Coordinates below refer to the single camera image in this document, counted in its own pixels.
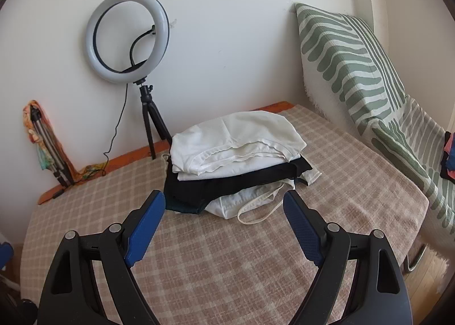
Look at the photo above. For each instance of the green striped throw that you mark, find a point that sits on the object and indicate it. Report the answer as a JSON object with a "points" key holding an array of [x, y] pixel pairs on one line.
{"points": [[408, 140]]}

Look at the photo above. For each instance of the black garment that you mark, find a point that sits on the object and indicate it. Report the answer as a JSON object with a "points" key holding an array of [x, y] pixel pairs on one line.
{"points": [[213, 186]]}

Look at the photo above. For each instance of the green striped cushion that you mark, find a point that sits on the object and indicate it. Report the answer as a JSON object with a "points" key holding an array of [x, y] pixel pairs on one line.
{"points": [[348, 62]]}

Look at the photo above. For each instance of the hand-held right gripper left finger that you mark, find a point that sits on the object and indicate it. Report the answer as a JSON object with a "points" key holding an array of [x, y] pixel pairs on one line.
{"points": [[145, 232]]}

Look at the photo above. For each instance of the orange patterned scarf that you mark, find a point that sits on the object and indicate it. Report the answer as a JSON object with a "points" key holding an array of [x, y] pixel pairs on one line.
{"points": [[62, 158]]}

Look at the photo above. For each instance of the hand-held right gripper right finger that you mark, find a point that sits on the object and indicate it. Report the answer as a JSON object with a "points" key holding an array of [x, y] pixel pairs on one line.
{"points": [[302, 232]]}

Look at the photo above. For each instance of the white t-shirt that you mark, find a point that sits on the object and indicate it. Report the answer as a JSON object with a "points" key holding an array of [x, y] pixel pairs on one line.
{"points": [[231, 140]]}

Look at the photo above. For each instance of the colourful clothes pile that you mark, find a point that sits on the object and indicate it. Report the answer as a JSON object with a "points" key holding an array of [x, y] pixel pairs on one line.
{"points": [[448, 154]]}

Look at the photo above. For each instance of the dark teal garment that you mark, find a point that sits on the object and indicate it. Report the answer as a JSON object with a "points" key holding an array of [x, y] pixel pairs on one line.
{"points": [[185, 207]]}

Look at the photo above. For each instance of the beige plaid blanket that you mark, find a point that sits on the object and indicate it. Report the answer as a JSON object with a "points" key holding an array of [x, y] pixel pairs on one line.
{"points": [[231, 275]]}

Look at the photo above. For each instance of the metal chair leg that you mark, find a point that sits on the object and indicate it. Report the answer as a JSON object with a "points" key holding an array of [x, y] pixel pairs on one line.
{"points": [[412, 265]]}

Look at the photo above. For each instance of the tie-dye knotted scarf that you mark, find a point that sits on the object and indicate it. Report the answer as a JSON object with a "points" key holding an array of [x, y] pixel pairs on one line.
{"points": [[30, 112]]}

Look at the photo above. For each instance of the silver tripod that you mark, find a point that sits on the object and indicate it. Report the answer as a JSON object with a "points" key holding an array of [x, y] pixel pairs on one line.
{"points": [[49, 154]]}

